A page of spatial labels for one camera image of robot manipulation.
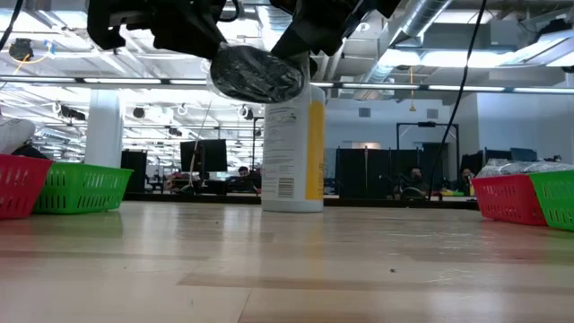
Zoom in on yellow hanging cord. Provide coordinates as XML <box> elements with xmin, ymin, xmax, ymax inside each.
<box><xmin>407</xmin><ymin>65</ymin><xmax>418</xmax><ymax>113</ymax></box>

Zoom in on black desk monitor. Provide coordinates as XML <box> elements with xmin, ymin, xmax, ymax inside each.
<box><xmin>179</xmin><ymin>139</ymin><xmax>229</xmax><ymax>180</ymax></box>
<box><xmin>509</xmin><ymin>147</ymin><xmax>538</xmax><ymax>163</ymax></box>

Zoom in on green plastic basket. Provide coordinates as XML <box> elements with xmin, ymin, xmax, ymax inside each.
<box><xmin>528</xmin><ymin>170</ymin><xmax>574</xmax><ymax>232</ymax></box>
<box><xmin>33</xmin><ymin>161</ymin><xmax>135</xmax><ymax>215</ymax></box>

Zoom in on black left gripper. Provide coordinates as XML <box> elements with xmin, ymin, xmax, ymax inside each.
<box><xmin>87</xmin><ymin>0</ymin><xmax>229</xmax><ymax>60</ymax></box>

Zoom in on black aluminium rig frame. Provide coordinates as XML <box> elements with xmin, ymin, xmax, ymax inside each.
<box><xmin>121</xmin><ymin>191</ymin><xmax>480</xmax><ymax>211</ymax></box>

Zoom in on person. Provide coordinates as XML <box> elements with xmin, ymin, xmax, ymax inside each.
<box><xmin>456</xmin><ymin>167</ymin><xmax>475</xmax><ymax>195</ymax></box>
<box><xmin>235</xmin><ymin>165</ymin><xmax>262</xmax><ymax>194</ymax></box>
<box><xmin>405</xmin><ymin>166</ymin><xmax>428</xmax><ymax>195</ymax></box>
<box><xmin>11</xmin><ymin>142</ymin><xmax>49</xmax><ymax>160</ymax></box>

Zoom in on silver ventilation duct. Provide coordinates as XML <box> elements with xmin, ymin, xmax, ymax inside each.
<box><xmin>358</xmin><ymin>0</ymin><xmax>454</xmax><ymax>100</ymax></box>

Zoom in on black hanging cable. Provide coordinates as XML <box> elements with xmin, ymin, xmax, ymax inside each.
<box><xmin>428</xmin><ymin>0</ymin><xmax>489</xmax><ymax>201</ymax></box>

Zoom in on overhead light bar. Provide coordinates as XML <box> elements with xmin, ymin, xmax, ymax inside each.
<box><xmin>0</xmin><ymin>75</ymin><xmax>574</xmax><ymax>94</ymax></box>

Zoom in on white wipes canister yellow label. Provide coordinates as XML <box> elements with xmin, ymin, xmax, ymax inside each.
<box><xmin>260</xmin><ymin>83</ymin><xmax>327</xmax><ymax>214</ymax></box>

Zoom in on black ceiling cable reel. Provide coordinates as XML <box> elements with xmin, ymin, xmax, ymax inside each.
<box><xmin>8</xmin><ymin>38</ymin><xmax>35</xmax><ymax>62</ymax></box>

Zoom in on black partition wall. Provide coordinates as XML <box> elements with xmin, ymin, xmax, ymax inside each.
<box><xmin>335</xmin><ymin>147</ymin><xmax>449</xmax><ymax>198</ymax></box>

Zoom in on red plastic basket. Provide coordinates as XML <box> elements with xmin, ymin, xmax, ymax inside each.
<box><xmin>0</xmin><ymin>153</ymin><xmax>55</xmax><ymax>221</ymax></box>
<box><xmin>470</xmin><ymin>173</ymin><xmax>548</xmax><ymax>227</ymax></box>

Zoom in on white pillar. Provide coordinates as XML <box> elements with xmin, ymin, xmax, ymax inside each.
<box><xmin>83</xmin><ymin>88</ymin><xmax>126</xmax><ymax>169</ymax></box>

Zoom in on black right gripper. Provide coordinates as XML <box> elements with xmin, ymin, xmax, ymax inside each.
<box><xmin>270</xmin><ymin>0</ymin><xmax>400</xmax><ymax>78</ymax></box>

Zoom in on black gantry stand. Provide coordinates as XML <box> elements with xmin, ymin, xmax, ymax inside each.
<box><xmin>396</xmin><ymin>120</ymin><xmax>461</xmax><ymax>156</ymax></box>

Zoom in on black cabinet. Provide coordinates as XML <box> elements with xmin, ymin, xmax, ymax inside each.
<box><xmin>120</xmin><ymin>150</ymin><xmax>148</xmax><ymax>194</ymax></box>

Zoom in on bagged black round pad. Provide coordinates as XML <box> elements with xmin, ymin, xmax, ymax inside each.
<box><xmin>206</xmin><ymin>41</ymin><xmax>311</xmax><ymax>105</ymax></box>

